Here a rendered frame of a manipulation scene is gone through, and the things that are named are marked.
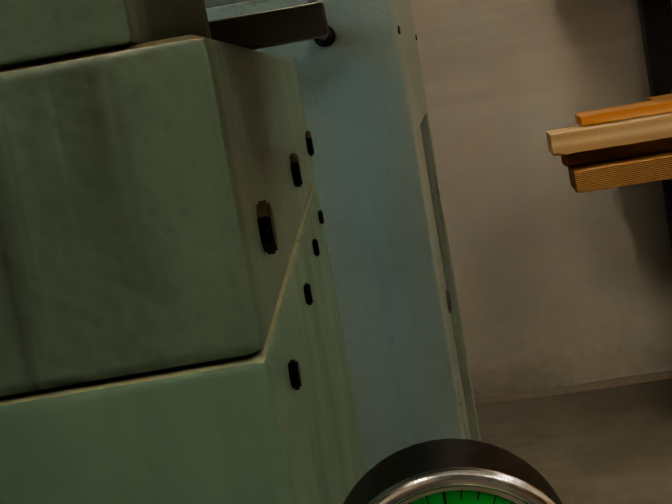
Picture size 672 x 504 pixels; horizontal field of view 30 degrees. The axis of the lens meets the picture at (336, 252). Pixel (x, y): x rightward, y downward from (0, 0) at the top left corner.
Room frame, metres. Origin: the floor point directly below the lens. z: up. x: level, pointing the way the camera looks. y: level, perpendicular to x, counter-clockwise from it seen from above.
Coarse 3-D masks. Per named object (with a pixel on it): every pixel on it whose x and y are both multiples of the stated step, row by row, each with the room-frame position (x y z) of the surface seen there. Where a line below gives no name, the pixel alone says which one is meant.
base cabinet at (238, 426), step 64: (320, 256) 0.77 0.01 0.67; (320, 320) 0.64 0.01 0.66; (128, 384) 0.34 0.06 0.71; (192, 384) 0.34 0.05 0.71; (256, 384) 0.34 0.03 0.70; (320, 384) 0.54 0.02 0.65; (0, 448) 0.34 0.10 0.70; (64, 448) 0.34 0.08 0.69; (128, 448) 0.34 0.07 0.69; (192, 448) 0.34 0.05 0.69; (256, 448) 0.34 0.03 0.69; (320, 448) 0.47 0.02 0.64
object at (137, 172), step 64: (64, 64) 0.34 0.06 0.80; (128, 64) 0.34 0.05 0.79; (192, 64) 0.34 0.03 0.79; (256, 64) 0.50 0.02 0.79; (0, 128) 0.34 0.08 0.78; (64, 128) 0.34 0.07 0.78; (128, 128) 0.34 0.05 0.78; (192, 128) 0.34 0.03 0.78; (256, 128) 0.44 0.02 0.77; (0, 192) 0.34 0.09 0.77; (64, 192) 0.34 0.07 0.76; (128, 192) 0.34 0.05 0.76; (192, 192) 0.34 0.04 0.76; (256, 192) 0.40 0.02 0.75; (0, 256) 0.34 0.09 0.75; (64, 256) 0.34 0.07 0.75; (128, 256) 0.34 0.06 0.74; (192, 256) 0.34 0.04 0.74; (256, 256) 0.36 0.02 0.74; (0, 320) 0.34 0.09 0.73; (64, 320) 0.34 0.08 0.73; (128, 320) 0.34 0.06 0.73; (192, 320) 0.34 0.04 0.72; (256, 320) 0.34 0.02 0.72; (0, 384) 0.34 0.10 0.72; (64, 384) 0.34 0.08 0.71
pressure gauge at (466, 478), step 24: (408, 456) 0.29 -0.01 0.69; (432, 456) 0.29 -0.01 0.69; (456, 456) 0.28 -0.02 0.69; (480, 456) 0.29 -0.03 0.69; (504, 456) 0.29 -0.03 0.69; (360, 480) 0.30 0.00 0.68; (384, 480) 0.28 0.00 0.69; (408, 480) 0.27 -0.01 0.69; (432, 480) 0.27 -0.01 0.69; (456, 480) 0.27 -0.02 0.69; (480, 480) 0.27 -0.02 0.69; (504, 480) 0.27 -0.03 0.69; (528, 480) 0.28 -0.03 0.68
